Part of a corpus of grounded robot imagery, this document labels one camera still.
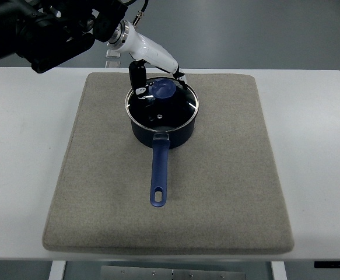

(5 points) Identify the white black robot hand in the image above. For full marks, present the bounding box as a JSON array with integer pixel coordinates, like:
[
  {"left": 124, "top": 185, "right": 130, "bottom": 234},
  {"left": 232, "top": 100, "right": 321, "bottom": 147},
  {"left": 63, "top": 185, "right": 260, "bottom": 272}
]
[{"left": 108, "top": 20, "right": 188, "bottom": 99}]

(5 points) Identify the glass lid blue knob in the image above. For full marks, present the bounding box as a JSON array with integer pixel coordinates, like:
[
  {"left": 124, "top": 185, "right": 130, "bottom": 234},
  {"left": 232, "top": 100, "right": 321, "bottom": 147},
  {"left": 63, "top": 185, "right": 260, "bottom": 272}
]
[{"left": 125, "top": 77, "right": 199, "bottom": 131}]

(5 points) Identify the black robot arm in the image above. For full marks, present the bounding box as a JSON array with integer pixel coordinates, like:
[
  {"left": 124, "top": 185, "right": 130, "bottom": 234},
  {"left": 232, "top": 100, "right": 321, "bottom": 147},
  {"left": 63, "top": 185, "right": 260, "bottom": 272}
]
[{"left": 0, "top": 1, "right": 133, "bottom": 74}]

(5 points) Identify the upper floor outlet plate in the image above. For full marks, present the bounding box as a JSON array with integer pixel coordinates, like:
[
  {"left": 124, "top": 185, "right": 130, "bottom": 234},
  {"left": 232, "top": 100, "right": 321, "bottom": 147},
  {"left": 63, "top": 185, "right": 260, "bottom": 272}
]
[{"left": 105, "top": 49, "right": 121, "bottom": 58}]

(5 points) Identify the floor outlet plate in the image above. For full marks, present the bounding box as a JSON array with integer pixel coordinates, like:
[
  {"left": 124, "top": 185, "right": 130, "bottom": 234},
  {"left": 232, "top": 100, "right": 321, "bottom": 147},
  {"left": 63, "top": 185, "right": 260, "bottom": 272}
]
[
  {"left": 105, "top": 49, "right": 121, "bottom": 58},
  {"left": 105, "top": 60, "right": 121, "bottom": 68}
]

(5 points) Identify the lower floor outlet plate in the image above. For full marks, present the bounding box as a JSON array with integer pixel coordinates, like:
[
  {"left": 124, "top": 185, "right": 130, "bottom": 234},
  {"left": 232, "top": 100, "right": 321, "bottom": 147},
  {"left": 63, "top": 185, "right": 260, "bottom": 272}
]
[{"left": 105, "top": 60, "right": 121, "bottom": 68}]

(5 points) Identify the dark blue saucepan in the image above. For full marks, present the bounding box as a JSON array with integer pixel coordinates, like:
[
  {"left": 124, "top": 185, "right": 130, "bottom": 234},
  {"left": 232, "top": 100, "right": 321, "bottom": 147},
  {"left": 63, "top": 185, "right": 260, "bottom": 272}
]
[{"left": 125, "top": 76, "right": 200, "bottom": 208}]

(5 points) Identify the beige fabric mat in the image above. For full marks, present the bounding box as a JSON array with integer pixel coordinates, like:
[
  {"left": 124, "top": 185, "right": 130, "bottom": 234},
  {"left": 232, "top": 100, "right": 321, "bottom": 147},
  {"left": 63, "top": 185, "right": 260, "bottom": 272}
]
[{"left": 43, "top": 73, "right": 294, "bottom": 255}]

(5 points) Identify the white left table leg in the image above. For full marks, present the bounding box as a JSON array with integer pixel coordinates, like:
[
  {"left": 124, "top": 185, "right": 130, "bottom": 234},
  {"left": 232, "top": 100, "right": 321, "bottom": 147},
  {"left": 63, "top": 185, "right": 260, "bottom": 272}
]
[{"left": 48, "top": 261, "right": 66, "bottom": 280}]

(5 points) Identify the white table leg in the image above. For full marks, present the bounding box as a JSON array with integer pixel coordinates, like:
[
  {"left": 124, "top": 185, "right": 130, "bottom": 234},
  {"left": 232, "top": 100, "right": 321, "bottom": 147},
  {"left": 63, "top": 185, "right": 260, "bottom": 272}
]
[
  {"left": 271, "top": 261, "right": 288, "bottom": 280},
  {"left": 48, "top": 261, "right": 66, "bottom": 280}
]

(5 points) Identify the white right table leg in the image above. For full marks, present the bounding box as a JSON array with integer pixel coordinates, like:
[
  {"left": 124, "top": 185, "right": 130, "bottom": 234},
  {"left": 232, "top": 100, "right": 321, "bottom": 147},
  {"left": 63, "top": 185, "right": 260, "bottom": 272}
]
[{"left": 271, "top": 261, "right": 288, "bottom": 280}]

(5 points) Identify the black table control panel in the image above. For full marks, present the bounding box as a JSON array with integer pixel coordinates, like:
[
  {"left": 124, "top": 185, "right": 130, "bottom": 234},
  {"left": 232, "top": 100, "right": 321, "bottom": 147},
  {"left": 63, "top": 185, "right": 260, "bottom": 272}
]
[{"left": 314, "top": 261, "right": 340, "bottom": 269}]

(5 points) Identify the metal base plate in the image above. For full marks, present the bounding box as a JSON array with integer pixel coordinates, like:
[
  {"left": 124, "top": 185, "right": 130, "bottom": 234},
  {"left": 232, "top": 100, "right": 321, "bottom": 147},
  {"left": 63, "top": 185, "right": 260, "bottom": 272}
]
[{"left": 100, "top": 265, "right": 246, "bottom": 280}]

